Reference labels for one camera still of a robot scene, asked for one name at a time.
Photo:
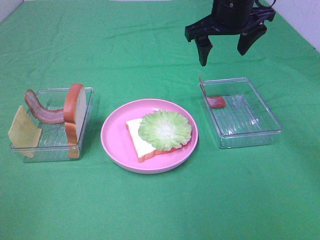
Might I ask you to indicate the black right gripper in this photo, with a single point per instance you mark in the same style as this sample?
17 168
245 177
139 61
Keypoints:
230 17

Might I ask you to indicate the pink ham strip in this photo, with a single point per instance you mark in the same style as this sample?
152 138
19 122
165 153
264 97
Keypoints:
214 102

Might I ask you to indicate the green lettuce leaf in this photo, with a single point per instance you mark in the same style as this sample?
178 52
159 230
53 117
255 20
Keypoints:
165 130

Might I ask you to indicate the toast bread slice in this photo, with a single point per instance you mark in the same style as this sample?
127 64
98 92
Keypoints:
74 111
143 149

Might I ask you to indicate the streaky bacon strip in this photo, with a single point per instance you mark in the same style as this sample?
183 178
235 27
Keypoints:
40 112

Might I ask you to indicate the clear right plastic container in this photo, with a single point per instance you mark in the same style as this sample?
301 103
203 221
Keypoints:
246 120

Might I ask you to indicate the clear plastic container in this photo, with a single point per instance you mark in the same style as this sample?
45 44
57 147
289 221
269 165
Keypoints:
53 143
246 120

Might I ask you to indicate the green tablecloth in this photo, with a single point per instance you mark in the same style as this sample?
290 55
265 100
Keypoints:
129 50

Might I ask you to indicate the pink round plate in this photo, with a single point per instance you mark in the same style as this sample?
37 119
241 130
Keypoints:
117 142

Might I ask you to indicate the upright toast bread slice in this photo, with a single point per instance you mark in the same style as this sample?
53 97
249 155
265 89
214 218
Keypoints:
74 111

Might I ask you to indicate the clear left plastic container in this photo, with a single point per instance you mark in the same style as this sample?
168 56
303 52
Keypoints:
53 143

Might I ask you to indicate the yellow cheese slice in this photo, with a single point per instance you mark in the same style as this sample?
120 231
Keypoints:
24 134

